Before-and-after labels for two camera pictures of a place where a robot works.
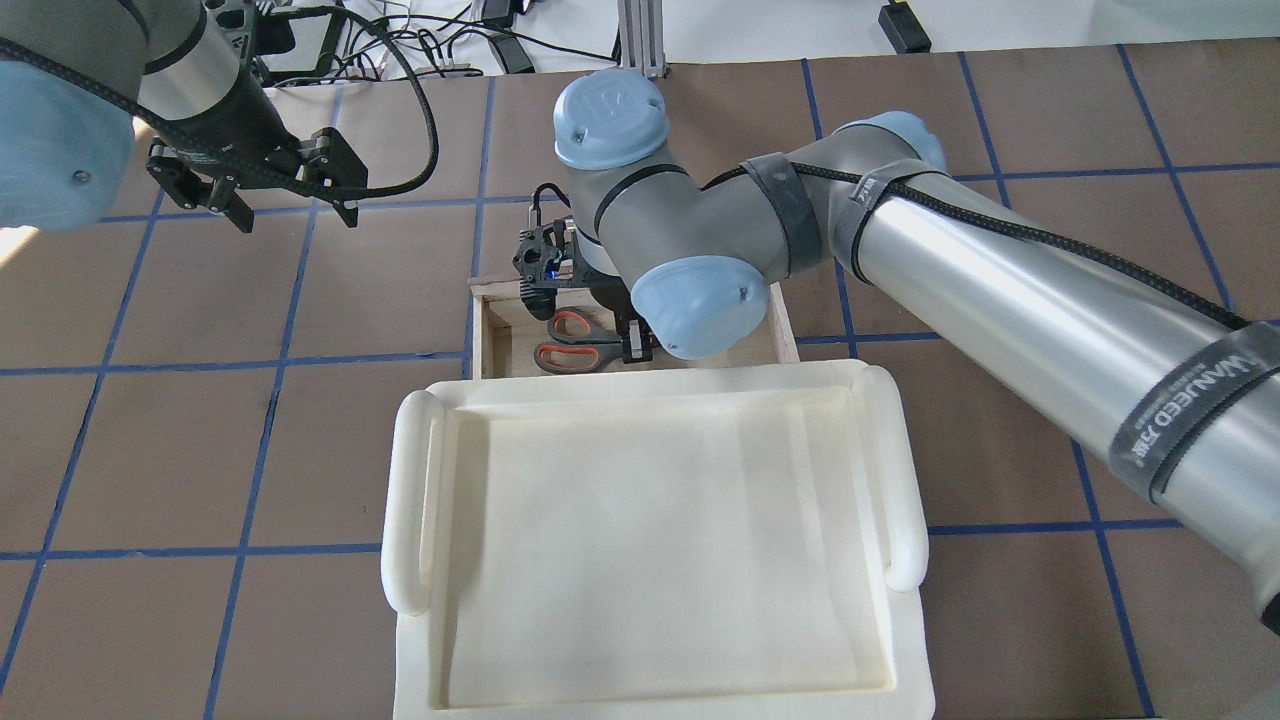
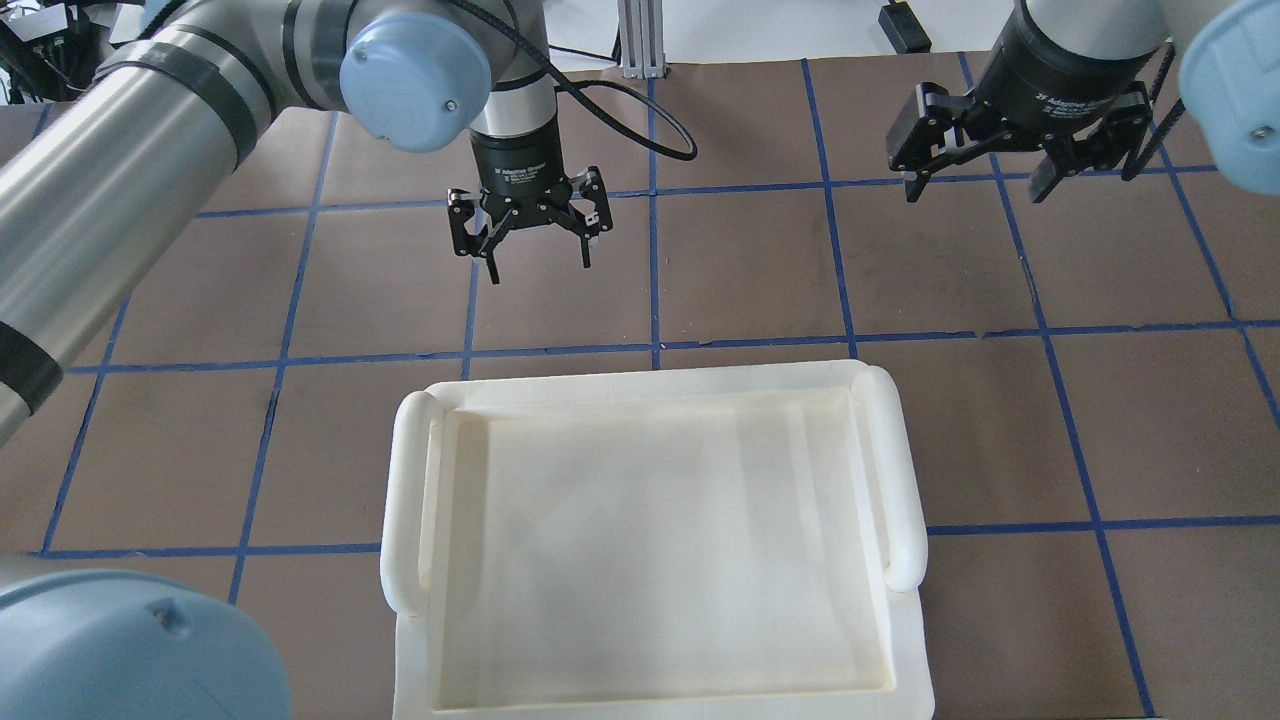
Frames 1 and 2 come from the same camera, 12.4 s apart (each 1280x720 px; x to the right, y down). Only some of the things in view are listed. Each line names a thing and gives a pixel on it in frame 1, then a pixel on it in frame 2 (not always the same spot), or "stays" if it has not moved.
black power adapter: (903, 29) stays
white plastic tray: (723, 542) stays
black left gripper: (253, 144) → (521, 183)
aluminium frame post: (641, 37) stays
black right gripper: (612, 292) → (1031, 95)
